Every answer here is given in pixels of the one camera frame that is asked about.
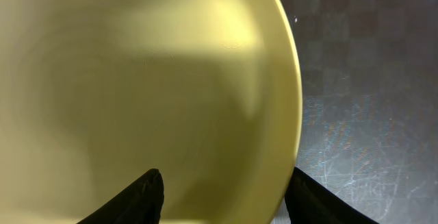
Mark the yellow plate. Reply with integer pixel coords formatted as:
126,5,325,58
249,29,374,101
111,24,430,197
1,0,302,223

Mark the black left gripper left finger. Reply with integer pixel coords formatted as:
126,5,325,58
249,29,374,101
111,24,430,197
78,169,164,224

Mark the brown serving tray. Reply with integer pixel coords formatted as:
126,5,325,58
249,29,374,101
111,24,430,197
281,0,437,223

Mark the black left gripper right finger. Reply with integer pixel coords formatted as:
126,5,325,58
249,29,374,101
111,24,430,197
284,167,378,224

